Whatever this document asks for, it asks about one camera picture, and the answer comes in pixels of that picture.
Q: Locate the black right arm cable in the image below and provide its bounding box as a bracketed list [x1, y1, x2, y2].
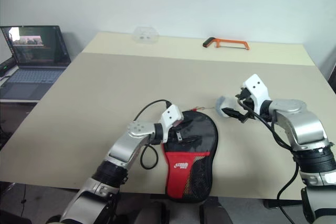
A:
[236, 98, 302, 224]

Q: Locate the dark table base bar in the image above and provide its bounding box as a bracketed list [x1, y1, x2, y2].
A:
[263, 198, 302, 209]

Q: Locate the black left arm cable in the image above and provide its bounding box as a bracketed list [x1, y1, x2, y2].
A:
[133, 99, 173, 170]

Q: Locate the grey rounded shape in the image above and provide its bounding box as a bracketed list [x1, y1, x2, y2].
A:
[132, 200, 169, 224]
[201, 197, 234, 224]

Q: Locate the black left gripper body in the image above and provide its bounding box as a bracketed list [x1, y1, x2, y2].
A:
[167, 125, 184, 143]

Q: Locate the black and red paddle case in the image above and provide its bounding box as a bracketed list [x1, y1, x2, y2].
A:
[161, 110, 220, 204]

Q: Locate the thin black floor cable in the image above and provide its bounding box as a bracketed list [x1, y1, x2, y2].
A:
[20, 183, 28, 205]

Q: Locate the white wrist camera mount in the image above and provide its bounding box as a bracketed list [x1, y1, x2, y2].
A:
[160, 104, 184, 143]
[240, 73, 271, 116]

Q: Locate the red zipper pull tab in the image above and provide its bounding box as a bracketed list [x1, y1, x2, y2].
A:
[192, 105, 217, 112]

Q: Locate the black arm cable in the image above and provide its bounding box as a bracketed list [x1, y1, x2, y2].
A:
[236, 98, 302, 224]
[133, 99, 173, 170]

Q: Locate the small grey-white object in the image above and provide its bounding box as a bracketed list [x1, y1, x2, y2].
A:
[214, 95, 239, 118]

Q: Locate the grey open laptop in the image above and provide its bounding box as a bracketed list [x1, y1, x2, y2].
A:
[0, 25, 72, 101]

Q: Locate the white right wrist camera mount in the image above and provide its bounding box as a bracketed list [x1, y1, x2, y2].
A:
[240, 73, 271, 116]

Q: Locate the dark furniture piece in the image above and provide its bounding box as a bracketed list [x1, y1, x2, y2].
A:
[327, 61, 336, 91]

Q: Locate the orange hacksaw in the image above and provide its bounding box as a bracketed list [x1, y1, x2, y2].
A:
[202, 36, 250, 51]

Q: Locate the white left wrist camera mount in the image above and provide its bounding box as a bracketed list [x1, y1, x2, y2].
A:
[160, 104, 184, 143]

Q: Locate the clear plastic container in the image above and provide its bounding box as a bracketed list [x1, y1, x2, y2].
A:
[132, 26, 161, 44]

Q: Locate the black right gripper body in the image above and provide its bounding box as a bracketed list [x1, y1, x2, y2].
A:
[240, 94, 256, 116]

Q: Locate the small black device box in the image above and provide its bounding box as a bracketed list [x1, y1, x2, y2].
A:
[0, 57, 16, 78]

